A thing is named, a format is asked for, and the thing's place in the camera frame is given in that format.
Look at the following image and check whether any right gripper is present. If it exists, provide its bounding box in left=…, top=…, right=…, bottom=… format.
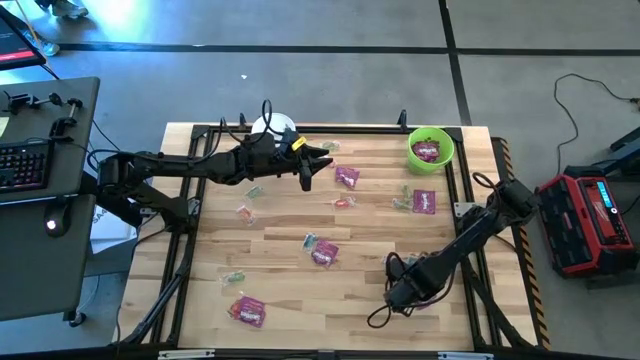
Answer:
left=384, top=254, right=451, bottom=315

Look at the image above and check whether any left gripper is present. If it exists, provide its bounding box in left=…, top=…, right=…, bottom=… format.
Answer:
left=270, top=144, right=335, bottom=193

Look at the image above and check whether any clear orange gummy candy pack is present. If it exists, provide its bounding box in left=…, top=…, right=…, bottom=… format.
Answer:
left=236, top=204, right=257, bottom=227

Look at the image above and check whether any white plastic halloween bucket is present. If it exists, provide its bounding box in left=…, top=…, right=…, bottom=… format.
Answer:
left=251, top=112, right=297, bottom=144

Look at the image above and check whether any green plastic halloween bucket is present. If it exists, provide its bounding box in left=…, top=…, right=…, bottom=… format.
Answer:
left=407, top=126, right=456, bottom=175

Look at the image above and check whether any yellow black hazard strip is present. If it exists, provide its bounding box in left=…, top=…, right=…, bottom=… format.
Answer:
left=492, top=137, right=552, bottom=351

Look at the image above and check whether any red black power station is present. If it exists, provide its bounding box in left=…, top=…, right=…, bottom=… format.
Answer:
left=532, top=172, right=640, bottom=279

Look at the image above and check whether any white box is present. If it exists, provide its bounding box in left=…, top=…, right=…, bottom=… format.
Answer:
left=91, top=199, right=139, bottom=255

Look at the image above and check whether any black equipment stand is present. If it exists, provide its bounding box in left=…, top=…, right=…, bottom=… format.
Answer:
left=608, top=127, right=640, bottom=176

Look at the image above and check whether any black desk clamp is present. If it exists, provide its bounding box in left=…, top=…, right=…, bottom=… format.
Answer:
left=1, top=90, right=65, bottom=115
left=48, top=97, right=84, bottom=140

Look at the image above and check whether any black computer mouse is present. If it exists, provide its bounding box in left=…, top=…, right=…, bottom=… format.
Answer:
left=43, top=201, right=72, bottom=238

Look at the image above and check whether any black desk caster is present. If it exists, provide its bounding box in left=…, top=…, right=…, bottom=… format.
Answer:
left=63, top=309, right=88, bottom=329

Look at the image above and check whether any black backlit keyboard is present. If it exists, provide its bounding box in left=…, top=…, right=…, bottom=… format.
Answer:
left=0, top=138, right=55, bottom=195

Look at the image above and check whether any dark grey desk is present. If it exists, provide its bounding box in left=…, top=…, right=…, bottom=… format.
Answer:
left=0, top=76, right=101, bottom=322

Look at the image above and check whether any dark screen with red stripe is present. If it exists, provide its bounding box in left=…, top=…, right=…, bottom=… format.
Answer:
left=0, top=4, right=48, bottom=71

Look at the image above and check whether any left wrist camera yellow tag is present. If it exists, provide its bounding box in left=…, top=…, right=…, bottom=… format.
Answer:
left=279, top=128, right=308, bottom=154

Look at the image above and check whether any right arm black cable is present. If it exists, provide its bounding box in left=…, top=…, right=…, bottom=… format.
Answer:
left=366, top=172, right=506, bottom=330

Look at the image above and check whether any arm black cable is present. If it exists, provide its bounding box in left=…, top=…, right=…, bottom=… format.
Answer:
left=219, top=98, right=275, bottom=151
left=366, top=172, right=506, bottom=330

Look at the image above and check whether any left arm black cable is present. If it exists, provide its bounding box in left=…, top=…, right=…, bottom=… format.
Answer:
left=219, top=98, right=275, bottom=151

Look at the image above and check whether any silver frame hinge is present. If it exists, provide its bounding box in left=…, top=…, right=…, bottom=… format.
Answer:
left=157, top=348, right=216, bottom=360
left=437, top=351, right=495, bottom=360

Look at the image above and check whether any thin black floor cable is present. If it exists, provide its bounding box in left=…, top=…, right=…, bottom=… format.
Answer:
left=552, top=73, right=640, bottom=162

